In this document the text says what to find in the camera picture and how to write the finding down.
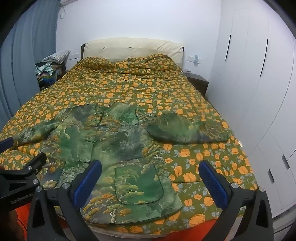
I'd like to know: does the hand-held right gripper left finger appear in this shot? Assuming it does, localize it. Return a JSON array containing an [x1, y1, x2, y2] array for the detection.
[[26, 159, 102, 241]]

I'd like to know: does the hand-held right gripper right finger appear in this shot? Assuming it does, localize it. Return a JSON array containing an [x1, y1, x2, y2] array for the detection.
[[199, 160, 275, 241]]

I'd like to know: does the white wardrobe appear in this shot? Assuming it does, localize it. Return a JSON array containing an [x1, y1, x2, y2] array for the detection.
[[207, 0, 296, 219]]

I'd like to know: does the blue curtain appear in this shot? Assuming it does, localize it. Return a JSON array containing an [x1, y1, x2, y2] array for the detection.
[[0, 0, 61, 121]]

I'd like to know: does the dark wooden nightstand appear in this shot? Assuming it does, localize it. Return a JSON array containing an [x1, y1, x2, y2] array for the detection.
[[184, 72, 209, 96]]

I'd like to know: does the orange floral quilt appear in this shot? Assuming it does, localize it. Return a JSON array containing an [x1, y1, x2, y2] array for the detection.
[[0, 54, 258, 235]]

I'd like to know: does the cream pillow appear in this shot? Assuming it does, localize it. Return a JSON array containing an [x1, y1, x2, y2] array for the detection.
[[81, 37, 184, 70]]

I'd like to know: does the wall socket with plug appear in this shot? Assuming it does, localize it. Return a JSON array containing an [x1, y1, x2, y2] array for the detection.
[[188, 55, 202, 66]]

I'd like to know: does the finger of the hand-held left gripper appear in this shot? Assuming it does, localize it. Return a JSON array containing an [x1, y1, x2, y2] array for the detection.
[[0, 137, 15, 154], [24, 152, 48, 174]]

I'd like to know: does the orange clothing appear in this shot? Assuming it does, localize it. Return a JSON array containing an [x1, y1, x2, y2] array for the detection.
[[14, 204, 223, 241]]

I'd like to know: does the green landscape print jacket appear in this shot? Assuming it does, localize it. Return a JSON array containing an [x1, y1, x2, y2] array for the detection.
[[14, 103, 235, 224]]

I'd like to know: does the checkered pillow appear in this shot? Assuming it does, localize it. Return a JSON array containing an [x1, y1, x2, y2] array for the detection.
[[42, 50, 70, 64]]

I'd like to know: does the pile of clothes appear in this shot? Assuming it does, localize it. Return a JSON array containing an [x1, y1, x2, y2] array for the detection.
[[35, 61, 67, 90]]

